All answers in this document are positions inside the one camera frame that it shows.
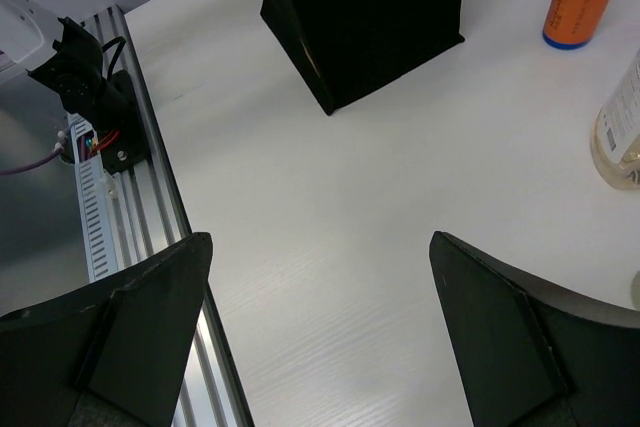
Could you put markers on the black canvas bag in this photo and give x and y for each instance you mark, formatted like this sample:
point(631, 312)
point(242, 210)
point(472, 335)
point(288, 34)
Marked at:
point(347, 49)

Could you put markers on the green bottle beige cap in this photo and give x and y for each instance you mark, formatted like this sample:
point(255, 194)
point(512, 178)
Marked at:
point(635, 291)

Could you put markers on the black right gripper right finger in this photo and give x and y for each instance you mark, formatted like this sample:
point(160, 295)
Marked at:
point(530, 352)

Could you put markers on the clear amber soap bottle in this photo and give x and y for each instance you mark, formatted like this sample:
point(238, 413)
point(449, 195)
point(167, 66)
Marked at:
point(615, 137)

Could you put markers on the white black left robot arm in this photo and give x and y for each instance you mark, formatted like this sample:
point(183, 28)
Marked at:
point(61, 55)

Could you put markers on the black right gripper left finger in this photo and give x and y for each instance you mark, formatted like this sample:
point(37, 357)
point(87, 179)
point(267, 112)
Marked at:
point(112, 353)

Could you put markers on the white slotted cable duct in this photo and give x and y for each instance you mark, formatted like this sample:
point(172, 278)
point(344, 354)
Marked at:
point(94, 202)

